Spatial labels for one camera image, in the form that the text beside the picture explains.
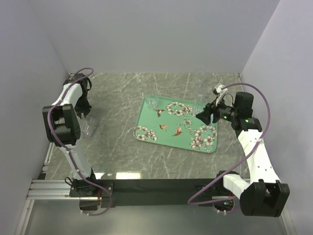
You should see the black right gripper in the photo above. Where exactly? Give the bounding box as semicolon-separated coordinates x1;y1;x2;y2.
196;96;239;126

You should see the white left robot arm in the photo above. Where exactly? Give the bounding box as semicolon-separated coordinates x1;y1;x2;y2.
42;73;99;197

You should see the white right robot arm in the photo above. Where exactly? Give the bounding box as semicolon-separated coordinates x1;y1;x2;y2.
188;92;290;217

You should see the green floral hummingbird tray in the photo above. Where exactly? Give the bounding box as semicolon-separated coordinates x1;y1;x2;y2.
134;96;218;153

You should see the black base crossbar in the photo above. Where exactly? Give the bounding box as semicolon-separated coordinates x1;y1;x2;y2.
69;178;213;208

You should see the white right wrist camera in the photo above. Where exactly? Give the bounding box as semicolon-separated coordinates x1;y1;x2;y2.
213;83;228;106

